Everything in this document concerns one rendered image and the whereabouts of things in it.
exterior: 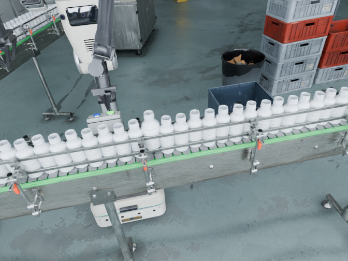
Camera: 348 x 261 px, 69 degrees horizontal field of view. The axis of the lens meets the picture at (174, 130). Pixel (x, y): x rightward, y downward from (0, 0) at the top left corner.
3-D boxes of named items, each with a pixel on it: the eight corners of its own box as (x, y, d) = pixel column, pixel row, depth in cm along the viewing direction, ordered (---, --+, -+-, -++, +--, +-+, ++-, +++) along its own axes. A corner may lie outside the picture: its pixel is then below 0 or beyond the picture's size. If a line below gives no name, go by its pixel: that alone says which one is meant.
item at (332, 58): (320, 69, 323) (325, 52, 310) (300, 57, 355) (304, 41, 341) (361, 61, 333) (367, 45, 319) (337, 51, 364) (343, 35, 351)
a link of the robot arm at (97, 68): (116, 47, 104) (94, 42, 102) (112, 47, 93) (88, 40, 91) (111, 76, 107) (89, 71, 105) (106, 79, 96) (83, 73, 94)
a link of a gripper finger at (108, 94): (113, 111, 106) (109, 88, 103) (96, 113, 105) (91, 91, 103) (114, 107, 113) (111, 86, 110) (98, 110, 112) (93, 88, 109)
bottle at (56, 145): (67, 175, 98) (52, 143, 88) (56, 170, 101) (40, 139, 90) (78, 164, 102) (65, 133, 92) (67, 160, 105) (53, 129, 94)
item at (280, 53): (278, 63, 292) (283, 44, 278) (258, 51, 323) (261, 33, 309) (322, 54, 305) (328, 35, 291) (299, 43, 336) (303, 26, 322)
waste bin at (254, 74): (226, 120, 286) (230, 68, 246) (213, 100, 321) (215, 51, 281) (263, 114, 291) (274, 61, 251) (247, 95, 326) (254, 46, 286)
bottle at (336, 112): (326, 115, 119) (338, 84, 108) (341, 119, 116) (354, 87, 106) (323, 122, 115) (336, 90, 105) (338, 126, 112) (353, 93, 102)
